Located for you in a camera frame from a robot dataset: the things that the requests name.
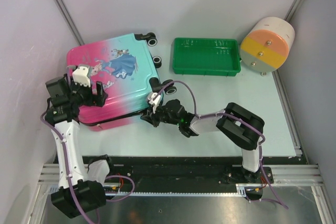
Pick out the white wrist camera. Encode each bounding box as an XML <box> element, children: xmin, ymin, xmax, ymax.
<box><xmin>147</xmin><ymin>92</ymin><xmax>162</xmax><ymax>114</ymax></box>
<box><xmin>72</xmin><ymin>65</ymin><xmax>91</xmax><ymax>87</ymax></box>

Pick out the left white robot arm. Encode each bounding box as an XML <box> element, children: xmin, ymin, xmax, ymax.
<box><xmin>41</xmin><ymin>75</ymin><xmax>116</xmax><ymax>219</ymax></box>

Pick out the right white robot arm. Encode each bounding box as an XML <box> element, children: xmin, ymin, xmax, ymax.
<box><xmin>141</xmin><ymin>99</ymin><xmax>265</xmax><ymax>183</ymax></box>

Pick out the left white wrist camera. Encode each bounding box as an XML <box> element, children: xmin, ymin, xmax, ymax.
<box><xmin>72</xmin><ymin>65</ymin><xmax>91</xmax><ymax>87</ymax></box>

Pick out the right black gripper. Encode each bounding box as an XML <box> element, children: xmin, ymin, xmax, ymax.
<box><xmin>140</xmin><ymin>102</ymin><xmax>180</xmax><ymax>129</ymax></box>

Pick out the white cylinder with orange-yellow face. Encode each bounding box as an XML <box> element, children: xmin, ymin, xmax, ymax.
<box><xmin>240</xmin><ymin>17</ymin><xmax>295</xmax><ymax>76</ymax></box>

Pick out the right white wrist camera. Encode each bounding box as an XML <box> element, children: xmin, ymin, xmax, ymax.
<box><xmin>147</xmin><ymin>92</ymin><xmax>162</xmax><ymax>114</ymax></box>

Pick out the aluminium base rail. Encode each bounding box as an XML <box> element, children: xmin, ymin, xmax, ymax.
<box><xmin>36</xmin><ymin>155</ymin><xmax>323</xmax><ymax>198</ymax></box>

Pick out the pink and teal kids suitcase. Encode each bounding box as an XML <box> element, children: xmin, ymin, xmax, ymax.
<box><xmin>67</xmin><ymin>33</ymin><xmax>177</xmax><ymax>131</ymax></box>

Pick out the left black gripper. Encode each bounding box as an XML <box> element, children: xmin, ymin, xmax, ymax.
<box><xmin>69</xmin><ymin>77</ymin><xmax>108</xmax><ymax>108</ymax></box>

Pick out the green plastic tray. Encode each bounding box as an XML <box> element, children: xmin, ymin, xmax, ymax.
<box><xmin>172</xmin><ymin>37</ymin><xmax>241</xmax><ymax>77</ymax></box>

